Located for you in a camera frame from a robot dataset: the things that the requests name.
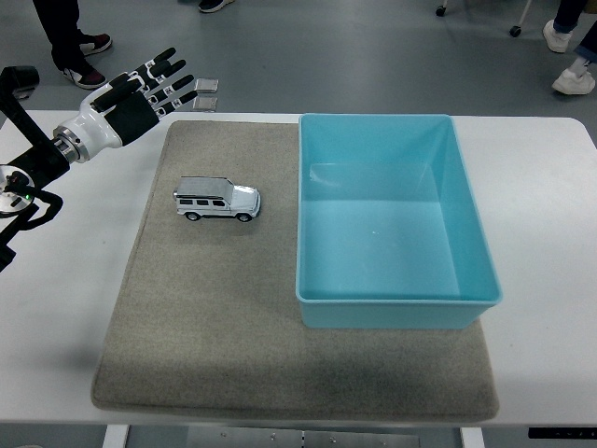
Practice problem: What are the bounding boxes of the large caster wheel leg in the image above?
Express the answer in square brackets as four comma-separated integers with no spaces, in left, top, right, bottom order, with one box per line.
[508,0,534,38]

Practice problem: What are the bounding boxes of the white toy car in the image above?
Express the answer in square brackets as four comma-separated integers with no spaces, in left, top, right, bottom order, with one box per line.
[172,175,261,223]

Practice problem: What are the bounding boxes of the light blue plastic box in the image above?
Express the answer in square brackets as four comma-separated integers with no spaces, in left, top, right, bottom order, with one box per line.
[295,112,504,330]

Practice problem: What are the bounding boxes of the grey metal plate with screws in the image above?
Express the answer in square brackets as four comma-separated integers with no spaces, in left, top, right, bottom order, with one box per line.
[186,426,421,448]

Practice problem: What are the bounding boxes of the person in red-white shoes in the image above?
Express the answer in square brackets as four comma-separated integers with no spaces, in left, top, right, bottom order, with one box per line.
[31,0,114,91]

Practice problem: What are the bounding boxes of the black table control panel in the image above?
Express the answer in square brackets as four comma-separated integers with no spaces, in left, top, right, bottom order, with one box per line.
[527,427,597,441]

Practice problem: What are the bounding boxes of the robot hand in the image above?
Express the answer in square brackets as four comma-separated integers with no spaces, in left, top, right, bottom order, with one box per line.
[55,46,200,159]

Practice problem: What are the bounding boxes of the white table leg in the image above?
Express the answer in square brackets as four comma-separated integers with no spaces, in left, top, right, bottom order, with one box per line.
[459,427,486,448]
[102,424,131,448]

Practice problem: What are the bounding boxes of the person in white shoes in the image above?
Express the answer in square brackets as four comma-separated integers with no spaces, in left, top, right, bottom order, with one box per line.
[542,0,597,96]

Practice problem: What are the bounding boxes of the beige felt mat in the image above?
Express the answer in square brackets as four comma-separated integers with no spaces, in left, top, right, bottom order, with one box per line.
[90,119,501,424]

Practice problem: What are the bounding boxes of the person's dark shoe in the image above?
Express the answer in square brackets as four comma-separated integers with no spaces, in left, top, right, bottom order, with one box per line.
[198,0,237,14]

